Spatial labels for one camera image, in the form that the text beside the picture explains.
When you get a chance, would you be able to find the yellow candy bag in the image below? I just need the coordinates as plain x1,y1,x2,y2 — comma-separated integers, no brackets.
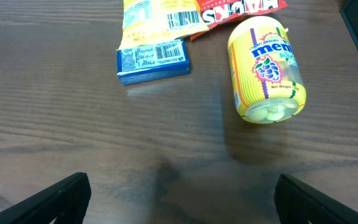
119,0,209,50

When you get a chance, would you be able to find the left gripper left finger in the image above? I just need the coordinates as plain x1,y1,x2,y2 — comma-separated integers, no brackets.
0,172,91,224

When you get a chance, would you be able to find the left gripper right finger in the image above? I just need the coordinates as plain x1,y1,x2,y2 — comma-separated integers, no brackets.
274,174,358,224

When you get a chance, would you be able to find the red Hacks candy bag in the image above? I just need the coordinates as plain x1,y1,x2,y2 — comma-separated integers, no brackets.
198,0,288,29

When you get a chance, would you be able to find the yellow Mentos bottle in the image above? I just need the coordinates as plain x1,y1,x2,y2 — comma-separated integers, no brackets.
227,16,306,124

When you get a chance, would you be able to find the small blue gum box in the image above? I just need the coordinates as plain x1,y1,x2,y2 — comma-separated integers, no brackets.
117,39,190,85

